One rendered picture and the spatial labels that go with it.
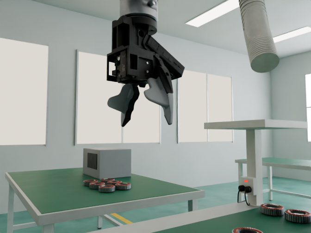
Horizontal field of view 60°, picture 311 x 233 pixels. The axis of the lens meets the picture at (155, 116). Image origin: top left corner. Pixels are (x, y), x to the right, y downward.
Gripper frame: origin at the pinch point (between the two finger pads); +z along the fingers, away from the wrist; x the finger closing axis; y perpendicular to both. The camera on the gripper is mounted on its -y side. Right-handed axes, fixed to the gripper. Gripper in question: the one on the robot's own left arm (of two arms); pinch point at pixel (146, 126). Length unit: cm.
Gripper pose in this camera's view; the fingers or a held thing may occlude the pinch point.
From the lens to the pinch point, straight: 52.9
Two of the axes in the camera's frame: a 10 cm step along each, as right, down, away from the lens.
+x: 6.6, -0.5, -7.5
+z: 0.0, 10.0, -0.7
